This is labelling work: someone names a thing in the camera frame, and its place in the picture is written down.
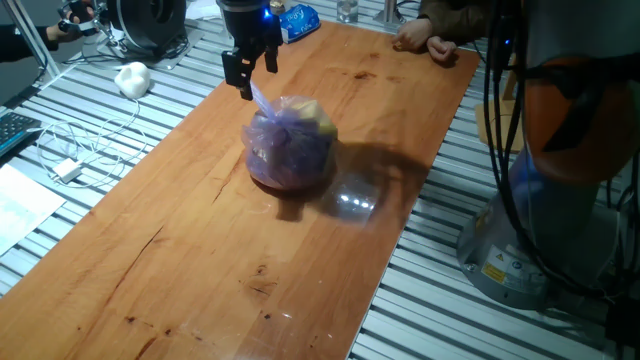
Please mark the black silver handheld controller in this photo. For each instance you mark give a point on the black silver handheld controller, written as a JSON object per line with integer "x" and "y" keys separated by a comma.
{"x": 82, "y": 12}

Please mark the aluminium profile post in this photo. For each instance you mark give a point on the aluminium profile post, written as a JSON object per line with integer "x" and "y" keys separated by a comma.
{"x": 32, "y": 40}

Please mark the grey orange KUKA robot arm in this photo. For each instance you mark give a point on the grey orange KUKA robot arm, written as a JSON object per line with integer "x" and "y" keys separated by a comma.
{"x": 565, "y": 150}

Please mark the black sleeved operator forearm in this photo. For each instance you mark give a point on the black sleeved operator forearm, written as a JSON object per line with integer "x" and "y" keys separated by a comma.
{"x": 20, "y": 44}

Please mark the clear drinking glass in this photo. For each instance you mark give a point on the clear drinking glass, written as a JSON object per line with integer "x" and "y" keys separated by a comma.
{"x": 347, "y": 10}

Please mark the white paper sheet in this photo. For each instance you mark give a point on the white paper sheet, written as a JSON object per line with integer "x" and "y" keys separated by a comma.
{"x": 20, "y": 205}

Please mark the black computer keyboard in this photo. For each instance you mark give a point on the black computer keyboard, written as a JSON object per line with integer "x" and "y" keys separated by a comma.
{"x": 15, "y": 130}

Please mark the bystander right hand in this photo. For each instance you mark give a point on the bystander right hand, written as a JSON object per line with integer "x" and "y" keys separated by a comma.
{"x": 412, "y": 36}

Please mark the brown sleeved left forearm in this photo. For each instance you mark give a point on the brown sleeved left forearm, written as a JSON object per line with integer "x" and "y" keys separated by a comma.
{"x": 470, "y": 27}

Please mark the white lumpy plastic object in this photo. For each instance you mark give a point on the white lumpy plastic object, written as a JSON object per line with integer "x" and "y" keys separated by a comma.
{"x": 132, "y": 80}

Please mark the brown sleeved right forearm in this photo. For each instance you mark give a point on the brown sleeved right forearm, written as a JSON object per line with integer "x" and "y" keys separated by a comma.
{"x": 440, "y": 12}

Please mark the brown wooden board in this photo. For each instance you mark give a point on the brown wooden board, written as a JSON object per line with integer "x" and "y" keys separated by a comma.
{"x": 175, "y": 260}

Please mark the purple plastic bag of things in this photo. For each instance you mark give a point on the purple plastic bag of things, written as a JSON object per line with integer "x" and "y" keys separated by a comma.
{"x": 290, "y": 145}

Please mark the yellow snack packet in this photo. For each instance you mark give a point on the yellow snack packet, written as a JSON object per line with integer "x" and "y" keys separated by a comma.
{"x": 277, "y": 7}

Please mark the blue tissue pack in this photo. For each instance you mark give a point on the blue tissue pack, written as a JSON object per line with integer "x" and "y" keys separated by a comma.
{"x": 300, "y": 21}

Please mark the black round drum device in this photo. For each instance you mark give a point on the black round drum device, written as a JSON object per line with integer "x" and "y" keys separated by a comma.
{"x": 145, "y": 22}

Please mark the grey metal base plate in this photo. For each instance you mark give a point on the grey metal base plate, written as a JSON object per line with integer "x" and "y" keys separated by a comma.
{"x": 170, "y": 57}

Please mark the operator hand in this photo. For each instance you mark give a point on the operator hand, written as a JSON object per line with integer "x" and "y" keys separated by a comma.
{"x": 65, "y": 32}

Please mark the metal stand post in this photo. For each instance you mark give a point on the metal stand post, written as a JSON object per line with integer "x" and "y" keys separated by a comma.
{"x": 390, "y": 12}

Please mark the white charger adapter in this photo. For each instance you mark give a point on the white charger adapter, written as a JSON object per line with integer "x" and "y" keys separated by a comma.
{"x": 67, "y": 170}

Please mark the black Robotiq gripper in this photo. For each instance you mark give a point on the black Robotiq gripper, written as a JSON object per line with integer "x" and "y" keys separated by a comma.
{"x": 247, "y": 25}

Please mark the light wooden block piece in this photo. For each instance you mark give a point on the light wooden block piece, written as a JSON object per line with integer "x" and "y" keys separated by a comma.
{"x": 492, "y": 125}

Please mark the bystander left hand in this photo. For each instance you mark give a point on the bystander left hand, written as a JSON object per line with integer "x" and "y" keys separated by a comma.
{"x": 441, "y": 49}

